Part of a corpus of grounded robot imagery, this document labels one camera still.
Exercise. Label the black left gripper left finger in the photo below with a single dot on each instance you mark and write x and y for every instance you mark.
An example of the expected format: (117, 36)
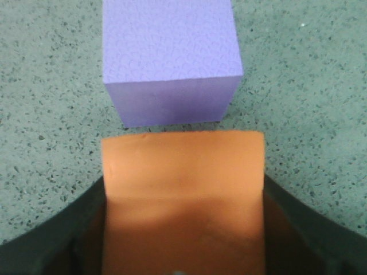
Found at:
(68, 243)

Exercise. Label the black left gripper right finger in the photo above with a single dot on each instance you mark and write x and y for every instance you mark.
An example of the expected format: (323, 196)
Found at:
(301, 241)

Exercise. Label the orange foam cube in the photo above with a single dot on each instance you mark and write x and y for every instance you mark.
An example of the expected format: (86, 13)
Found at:
(184, 202)

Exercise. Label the purple foam cube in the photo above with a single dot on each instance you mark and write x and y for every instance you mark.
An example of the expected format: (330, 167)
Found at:
(170, 62)

